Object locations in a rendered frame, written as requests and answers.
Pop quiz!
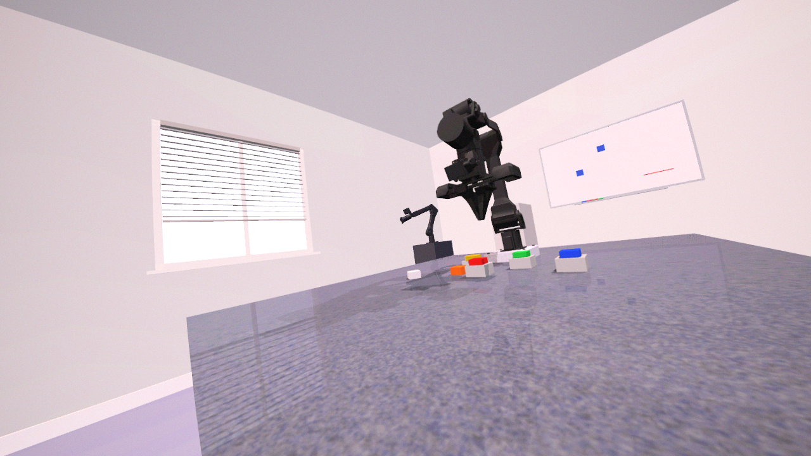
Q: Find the orange block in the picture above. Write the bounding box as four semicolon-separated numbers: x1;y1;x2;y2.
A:
450;265;467;276

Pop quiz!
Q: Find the red button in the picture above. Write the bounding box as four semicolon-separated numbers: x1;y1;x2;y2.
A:
465;258;495;277

